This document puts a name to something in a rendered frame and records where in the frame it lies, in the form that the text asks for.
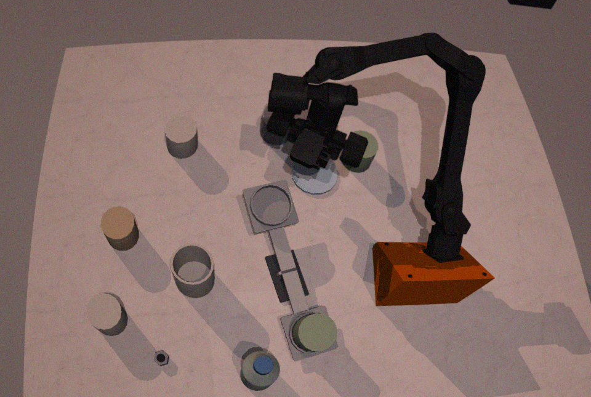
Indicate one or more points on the brown cylinder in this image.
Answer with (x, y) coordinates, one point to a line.
(119, 228)

